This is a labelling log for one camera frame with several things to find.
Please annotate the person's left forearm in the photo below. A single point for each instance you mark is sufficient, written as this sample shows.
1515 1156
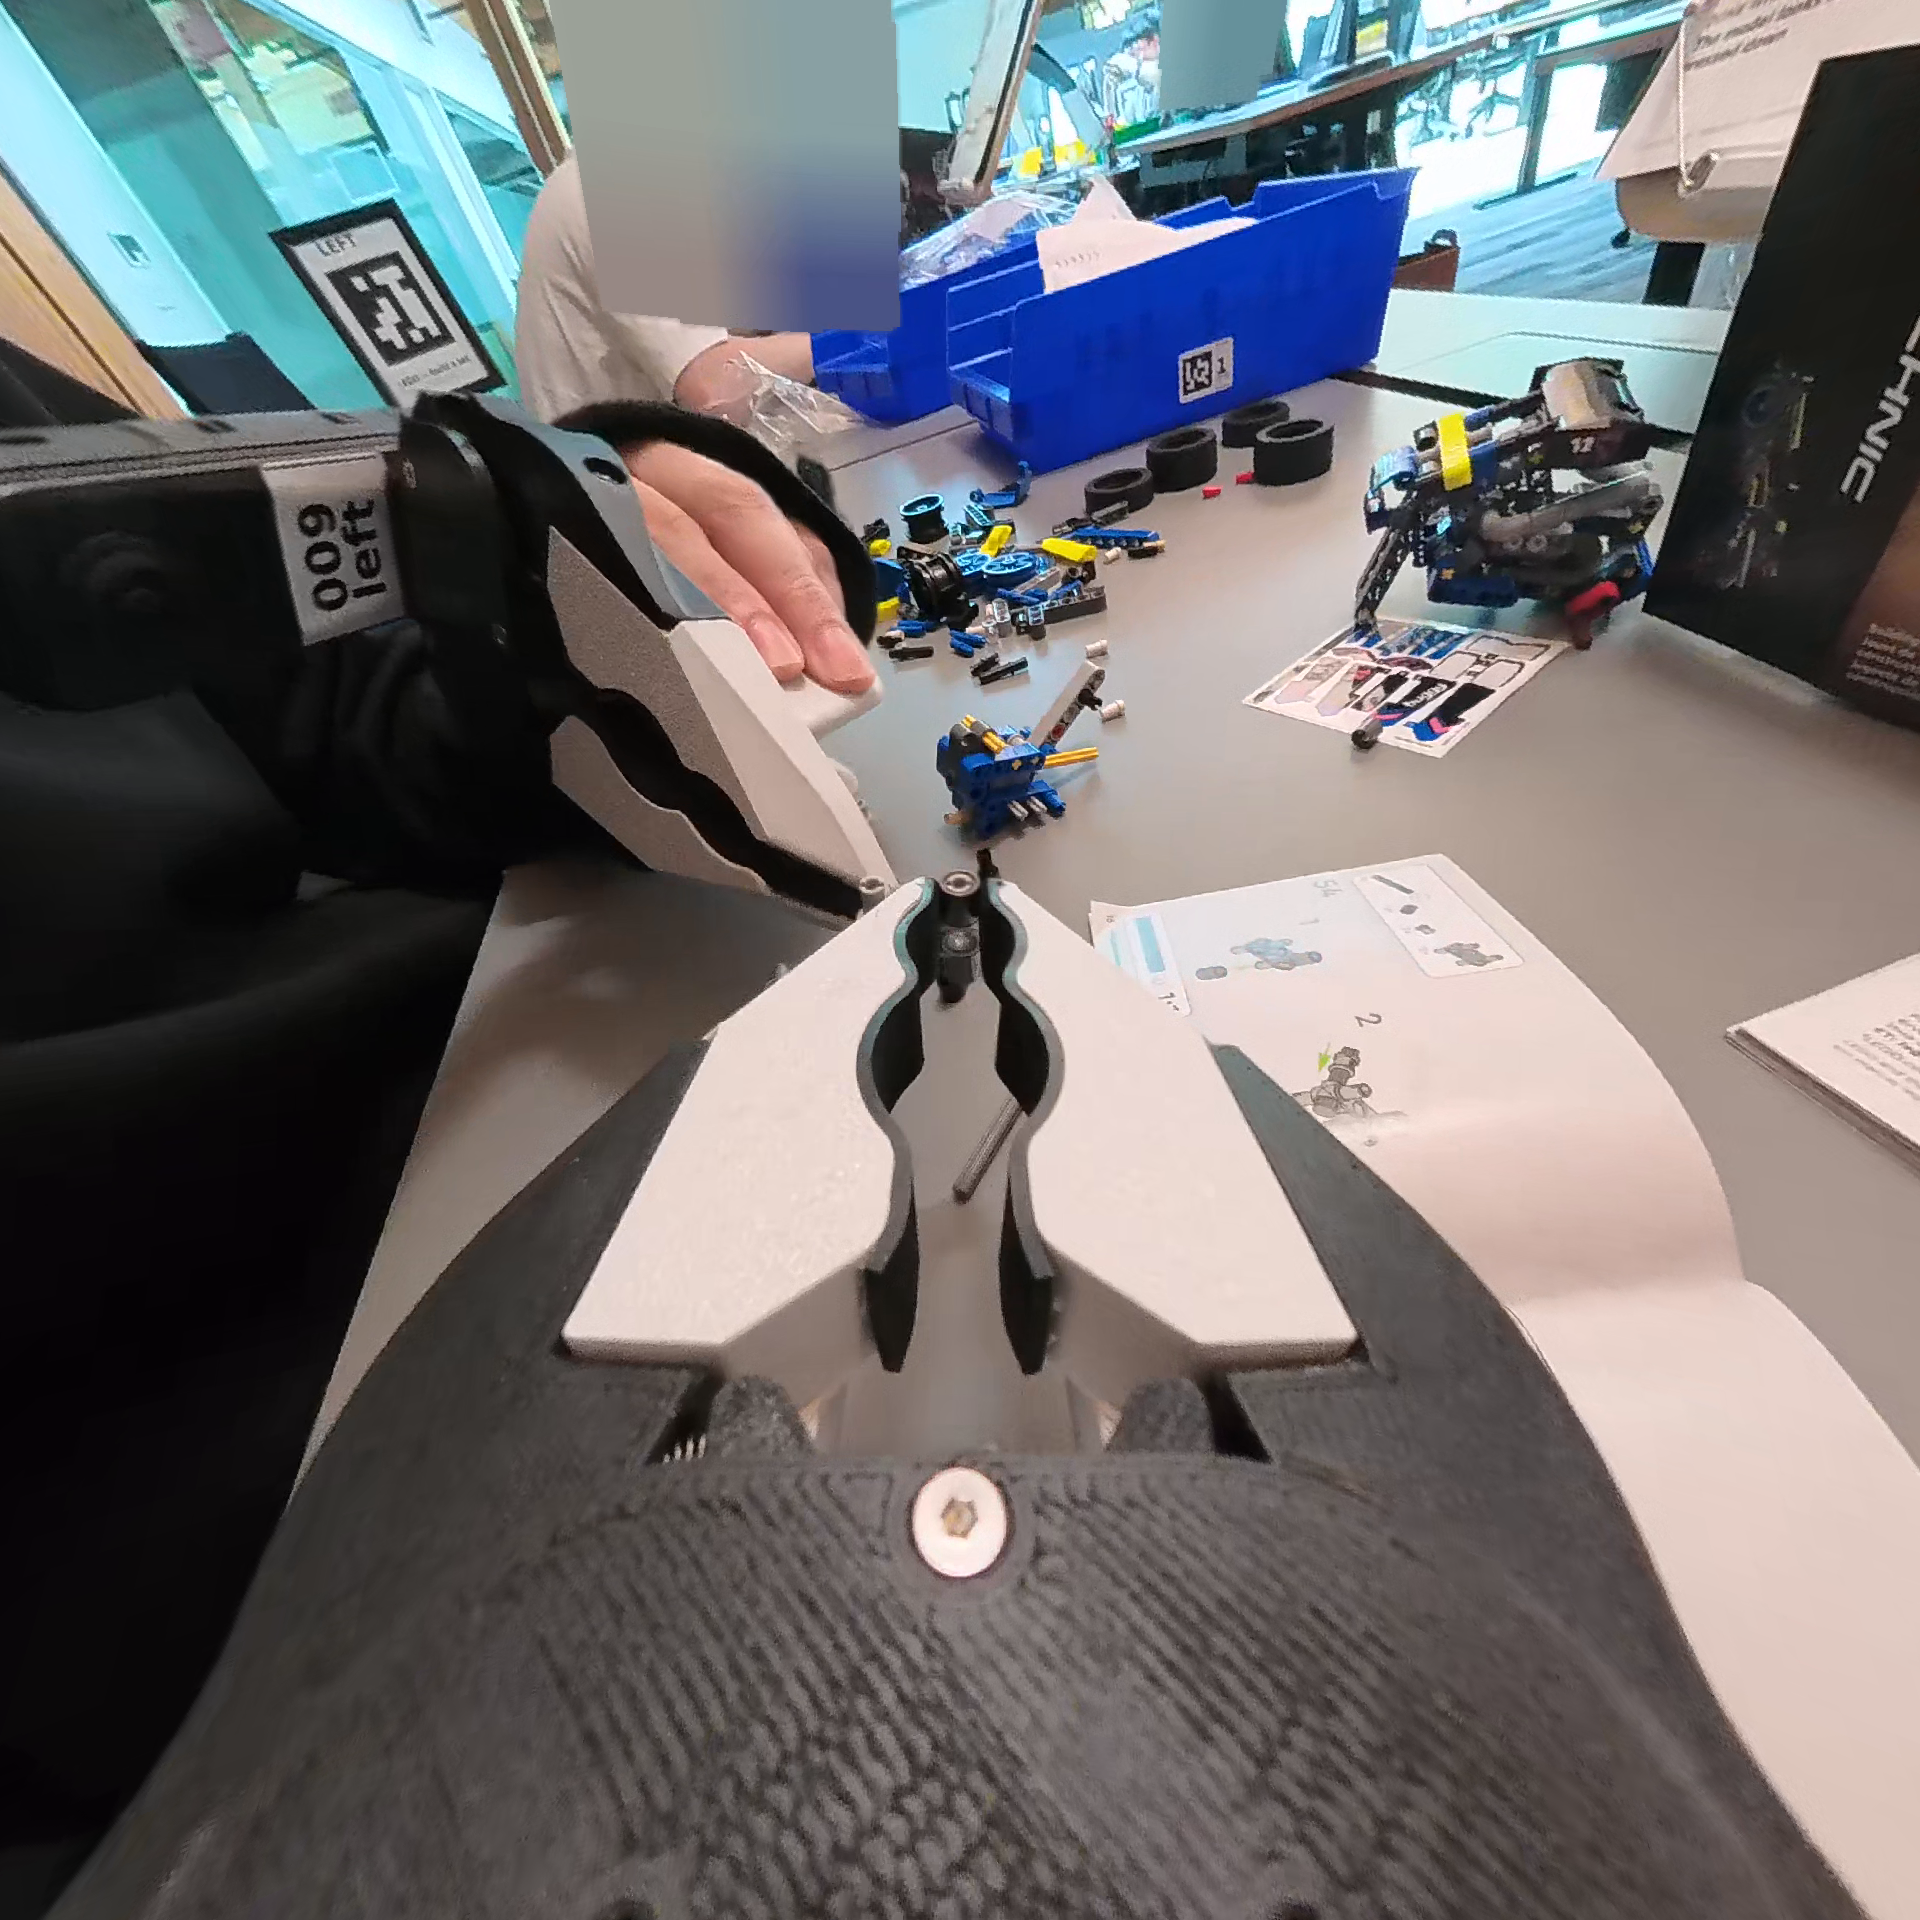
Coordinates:
224 841

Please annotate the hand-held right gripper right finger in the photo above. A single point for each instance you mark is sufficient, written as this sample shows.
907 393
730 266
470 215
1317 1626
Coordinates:
1184 1201

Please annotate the white paper sheet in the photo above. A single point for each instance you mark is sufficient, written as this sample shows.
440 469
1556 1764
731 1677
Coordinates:
1124 247

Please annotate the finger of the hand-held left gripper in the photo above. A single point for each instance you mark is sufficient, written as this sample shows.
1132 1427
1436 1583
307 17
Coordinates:
749 722
644 827

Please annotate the dark grey lego axle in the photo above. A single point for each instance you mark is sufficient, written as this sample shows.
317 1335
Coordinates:
989 1153

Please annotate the black lego set box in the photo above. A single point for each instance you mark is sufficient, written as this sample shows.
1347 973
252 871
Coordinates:
1798 421

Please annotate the clear plastic bag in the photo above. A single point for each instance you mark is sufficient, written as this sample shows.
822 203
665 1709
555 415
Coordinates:
973 242
764 399

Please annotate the small black lego connector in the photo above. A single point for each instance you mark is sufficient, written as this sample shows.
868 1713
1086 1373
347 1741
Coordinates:
956 955

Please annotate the person's black clothing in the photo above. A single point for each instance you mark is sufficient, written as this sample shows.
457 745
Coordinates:
149 1349

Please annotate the small blue lego assembly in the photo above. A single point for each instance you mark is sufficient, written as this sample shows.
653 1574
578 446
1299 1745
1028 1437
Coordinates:
1003 774

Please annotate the standing display board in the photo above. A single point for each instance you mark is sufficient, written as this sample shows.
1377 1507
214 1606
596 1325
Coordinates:
996 91

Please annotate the open lego instruction booklet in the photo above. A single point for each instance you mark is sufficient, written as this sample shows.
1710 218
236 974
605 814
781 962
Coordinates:
1574 1201

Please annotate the lego sticker sheet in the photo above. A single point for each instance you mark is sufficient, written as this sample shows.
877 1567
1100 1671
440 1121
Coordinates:
1394 682

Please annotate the paper instruction poster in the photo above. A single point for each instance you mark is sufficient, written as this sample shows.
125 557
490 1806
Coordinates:
1755 91

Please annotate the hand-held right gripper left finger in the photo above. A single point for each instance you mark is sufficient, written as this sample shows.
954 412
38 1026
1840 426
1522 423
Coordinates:
721 1201

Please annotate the person's left hand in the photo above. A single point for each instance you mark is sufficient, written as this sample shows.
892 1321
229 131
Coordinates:
764 570

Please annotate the black lego tyre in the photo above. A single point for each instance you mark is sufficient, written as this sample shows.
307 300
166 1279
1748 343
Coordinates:
1257 421
1292 453
1121 490
1182 461

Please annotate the framed black white marker sign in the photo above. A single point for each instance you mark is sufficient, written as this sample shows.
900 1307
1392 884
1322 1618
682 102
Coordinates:
381 300

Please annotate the blue plastic bin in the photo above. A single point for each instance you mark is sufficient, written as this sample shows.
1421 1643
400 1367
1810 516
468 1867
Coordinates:
885 375
1171 331

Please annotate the pile of loose lego pieces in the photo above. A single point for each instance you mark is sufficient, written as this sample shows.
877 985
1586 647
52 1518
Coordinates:
989 580

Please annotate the white paper leaflet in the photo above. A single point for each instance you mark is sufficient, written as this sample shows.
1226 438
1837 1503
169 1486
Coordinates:
1845 1050

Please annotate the blue lego vehicle chassis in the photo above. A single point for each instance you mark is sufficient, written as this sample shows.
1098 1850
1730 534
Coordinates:
1515 510

